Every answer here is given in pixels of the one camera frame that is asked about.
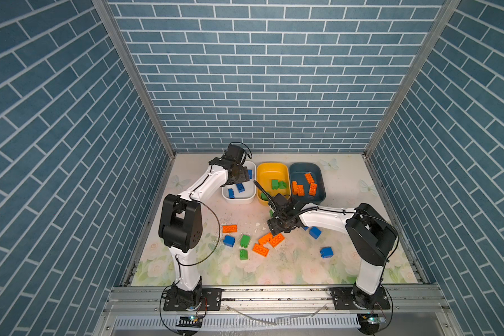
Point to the dark teal plastic container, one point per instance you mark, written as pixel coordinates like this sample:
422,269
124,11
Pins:
307,183

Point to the white plastic container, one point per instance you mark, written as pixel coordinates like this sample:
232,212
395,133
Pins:
242,193

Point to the yellow plastic container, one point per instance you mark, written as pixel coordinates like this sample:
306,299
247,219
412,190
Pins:
268,172

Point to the orange lego diagonal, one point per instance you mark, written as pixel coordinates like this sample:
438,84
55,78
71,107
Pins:
265,239

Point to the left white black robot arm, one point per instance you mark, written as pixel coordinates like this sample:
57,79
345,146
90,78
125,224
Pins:
181,225

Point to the blue lego bottom right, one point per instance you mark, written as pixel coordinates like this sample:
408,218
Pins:
326,252

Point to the orange lego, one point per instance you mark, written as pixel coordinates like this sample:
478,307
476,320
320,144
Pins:
261,250
312,189
229,229
298,189
309,178
277,240

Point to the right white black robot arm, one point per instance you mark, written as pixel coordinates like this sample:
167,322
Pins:
372,236

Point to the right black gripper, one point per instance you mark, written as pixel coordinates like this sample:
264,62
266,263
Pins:
272,226

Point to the green lego bottom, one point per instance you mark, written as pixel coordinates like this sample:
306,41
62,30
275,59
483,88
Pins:
243,255

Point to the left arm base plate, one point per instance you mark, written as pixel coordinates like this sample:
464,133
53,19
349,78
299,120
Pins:
177,300

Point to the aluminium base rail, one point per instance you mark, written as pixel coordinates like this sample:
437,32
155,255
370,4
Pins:
415,309

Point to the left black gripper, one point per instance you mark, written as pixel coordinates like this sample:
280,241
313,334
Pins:
242,173

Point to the tall blue lego centre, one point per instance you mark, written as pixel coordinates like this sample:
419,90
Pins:
240,187

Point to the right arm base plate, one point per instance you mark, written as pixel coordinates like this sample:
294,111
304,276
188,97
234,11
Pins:
348,298

